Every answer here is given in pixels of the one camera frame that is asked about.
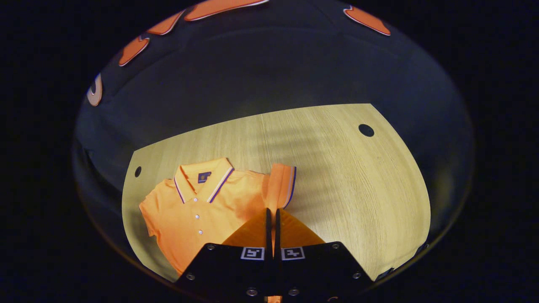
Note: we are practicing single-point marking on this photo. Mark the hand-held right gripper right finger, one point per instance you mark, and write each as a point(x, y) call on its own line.
point(311, 269)

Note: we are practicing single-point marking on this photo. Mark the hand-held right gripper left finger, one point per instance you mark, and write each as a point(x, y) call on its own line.
point(236, 269)

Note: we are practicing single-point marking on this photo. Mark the orange T-shirt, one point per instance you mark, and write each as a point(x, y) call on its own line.
point(198, 210)

